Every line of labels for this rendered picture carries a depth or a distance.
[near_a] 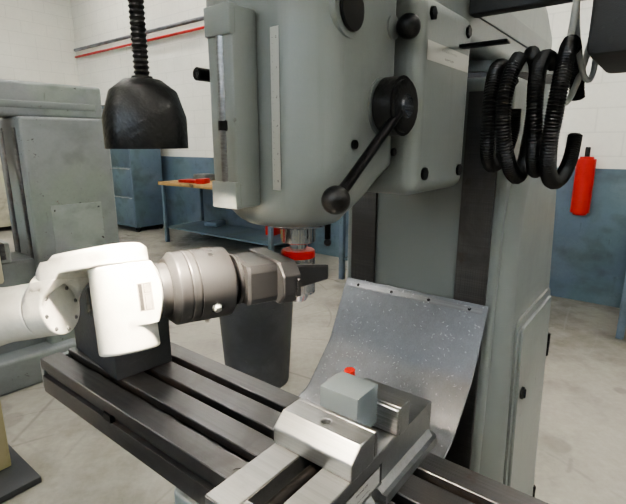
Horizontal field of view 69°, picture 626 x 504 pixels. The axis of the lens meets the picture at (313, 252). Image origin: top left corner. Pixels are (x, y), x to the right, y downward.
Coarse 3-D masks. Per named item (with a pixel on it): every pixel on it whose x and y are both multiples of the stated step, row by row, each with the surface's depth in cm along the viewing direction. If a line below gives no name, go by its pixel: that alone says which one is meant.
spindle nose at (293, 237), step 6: (282, 234) 62; (288, 234) 61; (294, 234) 60; (300, 234) 60; (306, 234) 61; (312, 234) 61; (282, 240) 62; (288, 240) 61; (294, 240) 61; (300, 240) 61; (306, 240) 61; (312, 240) 62
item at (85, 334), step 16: (80, 304) 98; (80, 320) 100; (160, 320) 95; (80, 336) 101; (160, 336) 95; (96, 352) 96; (144, 352) 93; (160, 352) 96; (112, 368) 91; (128, 368) 91; (144, 368) 94
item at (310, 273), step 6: (300, 264) 61; (306, 264) 61; (312, 264) 62; (318, 264) 62; (324, 264) 63; (300, 270) 60; (306, 270) 61; (312, 270) 61; (318, 270) 62; (324, 270) 62; (306, 276) 61; (312, 276) 62; (318, 276) 62; (324, 276) 63; (306, 282) 61; (312, 282) 62
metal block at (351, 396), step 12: (324, 384) 62; (336, 384) 62; (348, 384) 62; (360, 384) 62; (372, 384) 62; (324, 396) 62; (336, 396) 60; (348, 396) 59; (360, 396) 59; (372, 396) 62; (336, 408) 61; (348, 408) 60; (360, 408) 59; (372, 408) 62; (360, 420) 60; (372, 420) 63
